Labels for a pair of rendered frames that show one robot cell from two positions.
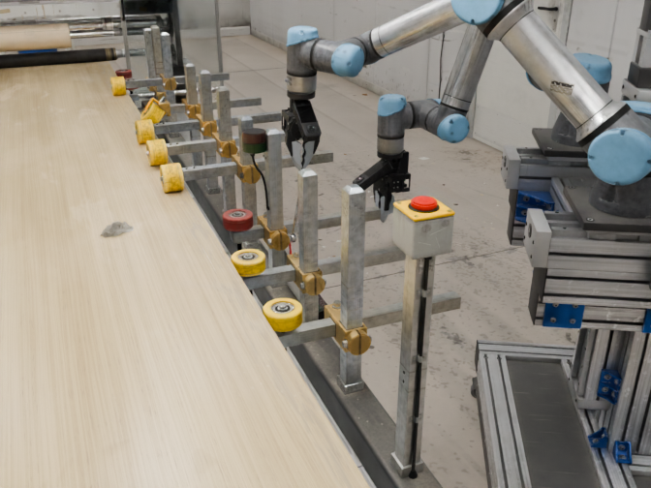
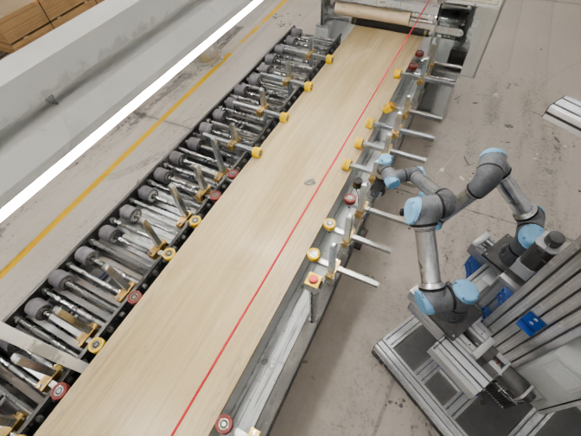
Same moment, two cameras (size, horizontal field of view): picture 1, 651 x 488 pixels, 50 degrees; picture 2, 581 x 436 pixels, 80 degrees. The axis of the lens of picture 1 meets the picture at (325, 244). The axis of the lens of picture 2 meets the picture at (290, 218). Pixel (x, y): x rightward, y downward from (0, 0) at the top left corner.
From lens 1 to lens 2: 139 cm
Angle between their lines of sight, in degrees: 48
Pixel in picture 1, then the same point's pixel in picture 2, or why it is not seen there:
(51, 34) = (399, 18)
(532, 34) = (420, 240)
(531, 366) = not seen: hidden behind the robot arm
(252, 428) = (265, 287)
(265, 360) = (290, 269)
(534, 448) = (418, 334)
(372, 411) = (325, 295)
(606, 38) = not seen: outside the picture
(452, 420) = not seen: hidden behind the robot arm
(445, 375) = (444, 278)
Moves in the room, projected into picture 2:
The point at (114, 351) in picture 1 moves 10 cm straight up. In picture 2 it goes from (264, 238) to (262, 228)
